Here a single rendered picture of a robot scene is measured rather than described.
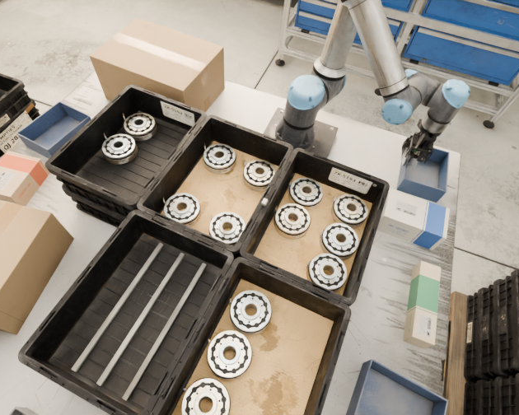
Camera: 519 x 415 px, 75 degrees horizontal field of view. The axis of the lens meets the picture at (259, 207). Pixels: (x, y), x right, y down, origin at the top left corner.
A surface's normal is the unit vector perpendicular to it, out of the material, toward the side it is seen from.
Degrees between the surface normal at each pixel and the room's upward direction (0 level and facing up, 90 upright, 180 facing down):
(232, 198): 0
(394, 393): 0
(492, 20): 90
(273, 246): 0
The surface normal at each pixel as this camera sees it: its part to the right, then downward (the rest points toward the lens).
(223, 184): 0.07, -0.53
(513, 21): -0.36, 0.78
